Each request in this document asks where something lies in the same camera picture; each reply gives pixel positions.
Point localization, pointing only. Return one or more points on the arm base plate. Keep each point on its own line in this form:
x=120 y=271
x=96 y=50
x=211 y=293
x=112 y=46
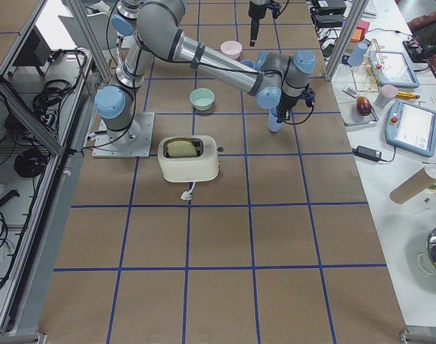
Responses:
x=136 y=142

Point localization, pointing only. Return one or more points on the remote control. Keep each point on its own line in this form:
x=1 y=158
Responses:
x=351 y=91

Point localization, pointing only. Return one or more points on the blue cup on desk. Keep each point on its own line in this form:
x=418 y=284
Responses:
x=356 y=58

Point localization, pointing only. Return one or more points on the pink bowl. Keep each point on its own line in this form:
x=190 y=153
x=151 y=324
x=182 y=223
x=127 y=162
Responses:
x=231 y=49

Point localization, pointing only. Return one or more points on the bowl of foam blocks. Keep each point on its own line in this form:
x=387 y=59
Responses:
x=360 y=31

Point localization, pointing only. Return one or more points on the bread slice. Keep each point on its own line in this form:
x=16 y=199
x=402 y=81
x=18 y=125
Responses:
x=181 y=149

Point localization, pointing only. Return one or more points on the teach pendant tablet far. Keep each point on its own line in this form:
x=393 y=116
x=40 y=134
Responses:
x=392 y=68

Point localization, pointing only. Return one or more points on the teach pendant tablet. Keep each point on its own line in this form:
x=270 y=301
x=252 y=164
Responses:
x=411 y=127
x=392 y=68

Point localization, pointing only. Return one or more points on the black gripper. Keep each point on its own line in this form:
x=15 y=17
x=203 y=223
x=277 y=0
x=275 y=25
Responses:
x=287 y=101
x=256 y=8

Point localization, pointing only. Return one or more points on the white toaster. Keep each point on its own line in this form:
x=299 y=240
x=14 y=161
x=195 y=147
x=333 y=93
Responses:
x=203 y=167

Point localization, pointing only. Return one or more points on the green bowl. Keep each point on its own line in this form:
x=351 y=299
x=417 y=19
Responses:
x=202 y=99

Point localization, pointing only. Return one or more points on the teach pendant tablet near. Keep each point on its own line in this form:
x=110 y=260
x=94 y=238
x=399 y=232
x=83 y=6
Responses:
x=411 y=127

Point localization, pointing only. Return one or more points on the black power adapter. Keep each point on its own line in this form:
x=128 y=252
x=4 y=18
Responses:
x=328 y=7

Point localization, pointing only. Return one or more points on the aluminium frame post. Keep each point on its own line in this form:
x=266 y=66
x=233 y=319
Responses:
x=355 y=12

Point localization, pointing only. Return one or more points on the mango fruit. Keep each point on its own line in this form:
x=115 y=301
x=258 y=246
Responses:
x=363 y=106

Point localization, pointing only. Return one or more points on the blue cup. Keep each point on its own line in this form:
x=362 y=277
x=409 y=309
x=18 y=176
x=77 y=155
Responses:
x=356 y=58
x=248 y=62
x=273 y=123

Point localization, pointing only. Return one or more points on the small black adapter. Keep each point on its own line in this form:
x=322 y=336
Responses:
x=367 y=153

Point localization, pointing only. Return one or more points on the cardboard tube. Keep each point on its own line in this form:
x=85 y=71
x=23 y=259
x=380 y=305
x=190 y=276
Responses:
x=415 y=184

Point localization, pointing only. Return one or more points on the gold wire rack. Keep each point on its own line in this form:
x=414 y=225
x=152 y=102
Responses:
x=364 y=77

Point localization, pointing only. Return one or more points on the pink cup on desk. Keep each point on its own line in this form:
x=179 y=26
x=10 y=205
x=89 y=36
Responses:
x=386 y=94

